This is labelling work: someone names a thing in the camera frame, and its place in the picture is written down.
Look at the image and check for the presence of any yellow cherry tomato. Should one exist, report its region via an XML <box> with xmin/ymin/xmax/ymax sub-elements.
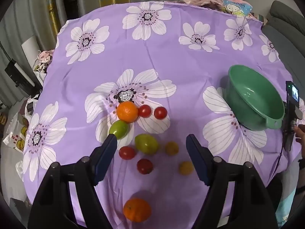
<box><xmin>165</xmin><ymin>141</ymin><xmax>179</xmax><ymax>156</ymax></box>
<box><xmin>178</xmin><ymin>161</ymin><xmax>194</xmax><ymax>176</ymax></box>

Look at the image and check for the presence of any green tomato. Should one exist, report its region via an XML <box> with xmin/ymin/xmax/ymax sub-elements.
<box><xmin>109</xmin><ymin>120</ymin><xmax>129</xmax><ymax>140</ymax></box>
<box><xmin>134</xmin><ymin>134</ymin><xmax>159</xmax><ymax>155</ymax></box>

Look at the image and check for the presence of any green plastic bowl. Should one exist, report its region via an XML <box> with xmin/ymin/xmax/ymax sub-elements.
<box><xmin>224</xmin><ymin>65</ymin><xmax>285</xmax><ymax>131</ymax></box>

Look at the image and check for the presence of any dark red tomato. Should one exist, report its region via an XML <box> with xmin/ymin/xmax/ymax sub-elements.
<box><xmin>136</xmin><ymin>159</ymin><xmax>153</xmax><ymax>175</ymax></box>

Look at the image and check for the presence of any orange tangerine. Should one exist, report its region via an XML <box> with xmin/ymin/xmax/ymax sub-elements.
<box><xmin>123</xmin><ymin>198</ymin><xmax>152</xmax><ymax>223</ymax></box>
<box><xmin>116</xmin><ymin>101</ymin><xmax>139</xmax><ymax>123</ymax></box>

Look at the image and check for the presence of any red cherry tomato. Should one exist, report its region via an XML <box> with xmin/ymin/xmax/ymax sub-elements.
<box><xmin>153</xmin><ymin>106</ymin><xmax>168</xmax><ymax>120</ymax></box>
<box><xmin>138</xmin><ymin>104</ymin><xmax>152</xmax><ymax>118</ymax></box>

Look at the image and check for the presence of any person right hand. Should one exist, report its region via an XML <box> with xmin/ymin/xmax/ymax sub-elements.
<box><xmin>294</xmin><ymin>124</ymin><xmax>305</xmax><ymax>159</ymax></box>

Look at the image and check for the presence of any grey sofa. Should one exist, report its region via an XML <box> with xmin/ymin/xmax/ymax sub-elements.
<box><xmin>261</xmin><ymin>0</ymin><xmax>305</xmax><ymax>75</ymax></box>

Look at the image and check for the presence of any white shopping bag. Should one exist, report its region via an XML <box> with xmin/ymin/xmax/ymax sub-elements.
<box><xmin>3</xmin><ymin>94</ymin><xmax>40</xmax><ymax>152</ymax></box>

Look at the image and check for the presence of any purple floral tablecloth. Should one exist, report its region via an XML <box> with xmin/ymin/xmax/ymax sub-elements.
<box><xmin>23</xmin><ymin>1</ymin><xmax>300</xmax><ymax>228</ymax></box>

